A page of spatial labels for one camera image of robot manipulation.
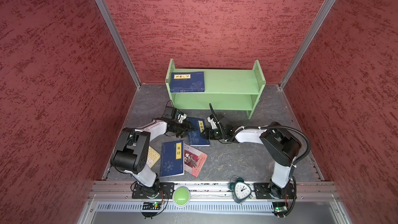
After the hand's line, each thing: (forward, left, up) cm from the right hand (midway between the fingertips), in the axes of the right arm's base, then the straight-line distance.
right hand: (202, 138), depth 90 cm
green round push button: (-29, +11, +1) cm, 31 cm away
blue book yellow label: (-1, +4, +3) cm, 6 cm away
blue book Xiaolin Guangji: (+20, +7, +28) cm, 35 cm away
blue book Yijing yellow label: (-13, +17, +1) cm, 21 cm away
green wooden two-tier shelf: (+15, -13, +27) cm, 33 cm away
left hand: (+1, +4, +4) cm, 6 cm away
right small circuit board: (-35, -35, -2) cm, 50 cm away
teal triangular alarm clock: (-28, -18, +2) cm, 34 cm away
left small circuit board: (-32, +25, -2) cm, 41 cm away
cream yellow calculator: (-10, +28, +1) cm, 30 cm away
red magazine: (-12, +5, -1) cm, 13 cm away
